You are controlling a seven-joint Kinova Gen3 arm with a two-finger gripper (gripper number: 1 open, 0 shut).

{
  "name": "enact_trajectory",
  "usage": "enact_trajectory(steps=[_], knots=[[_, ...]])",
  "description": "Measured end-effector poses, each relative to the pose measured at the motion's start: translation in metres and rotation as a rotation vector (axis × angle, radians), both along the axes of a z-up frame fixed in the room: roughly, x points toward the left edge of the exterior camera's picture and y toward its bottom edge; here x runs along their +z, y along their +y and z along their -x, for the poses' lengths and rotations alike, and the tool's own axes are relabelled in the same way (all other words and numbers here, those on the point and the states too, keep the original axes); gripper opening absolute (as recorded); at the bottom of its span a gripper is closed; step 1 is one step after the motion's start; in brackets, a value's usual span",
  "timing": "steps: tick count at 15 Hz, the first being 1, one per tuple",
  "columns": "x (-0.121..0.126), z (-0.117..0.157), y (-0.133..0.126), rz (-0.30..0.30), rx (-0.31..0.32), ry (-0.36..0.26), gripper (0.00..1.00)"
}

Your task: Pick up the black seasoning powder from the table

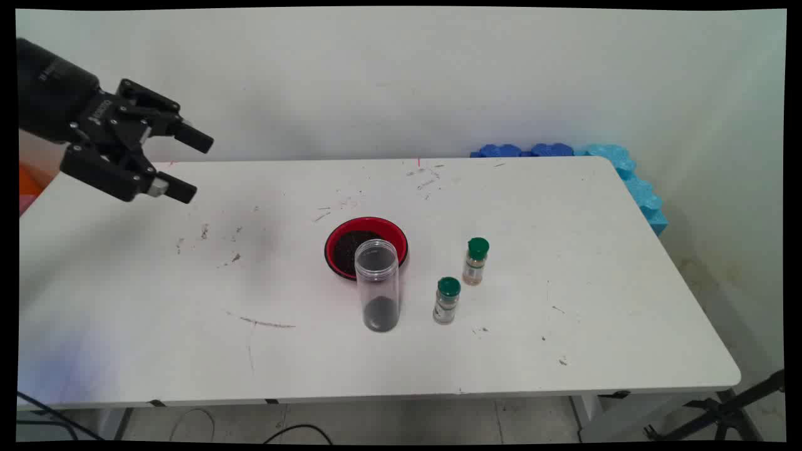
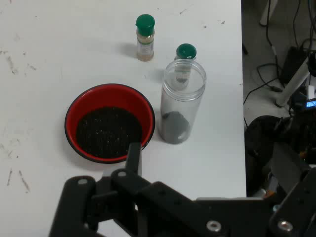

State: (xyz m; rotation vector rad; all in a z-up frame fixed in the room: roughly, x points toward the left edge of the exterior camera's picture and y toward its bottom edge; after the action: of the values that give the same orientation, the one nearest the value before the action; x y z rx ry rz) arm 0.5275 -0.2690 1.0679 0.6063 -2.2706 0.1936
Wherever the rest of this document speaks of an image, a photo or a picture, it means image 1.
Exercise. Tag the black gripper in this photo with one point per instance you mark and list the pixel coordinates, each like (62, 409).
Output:
(56, 94)

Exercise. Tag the clear plastic jar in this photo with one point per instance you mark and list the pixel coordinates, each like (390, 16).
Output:
(379, 294)

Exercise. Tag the orange object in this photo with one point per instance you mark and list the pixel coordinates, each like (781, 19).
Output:
(28, 181)

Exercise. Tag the red bowl with black seeds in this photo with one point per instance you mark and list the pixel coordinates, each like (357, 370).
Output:
(341, 241)

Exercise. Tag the green-capped spice bottle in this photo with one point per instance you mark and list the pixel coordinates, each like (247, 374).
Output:
(447, 300)
(476, 260)

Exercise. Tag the dark blue foam piece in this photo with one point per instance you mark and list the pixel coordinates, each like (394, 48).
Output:
(498, 151)
(551, 150)

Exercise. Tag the light blue foam mat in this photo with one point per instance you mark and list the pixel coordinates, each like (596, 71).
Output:
(639, 188)

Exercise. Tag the white table leg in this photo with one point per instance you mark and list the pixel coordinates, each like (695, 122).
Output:
(626, 421)

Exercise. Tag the black tripod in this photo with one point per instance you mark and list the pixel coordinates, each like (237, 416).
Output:
(727, 410)

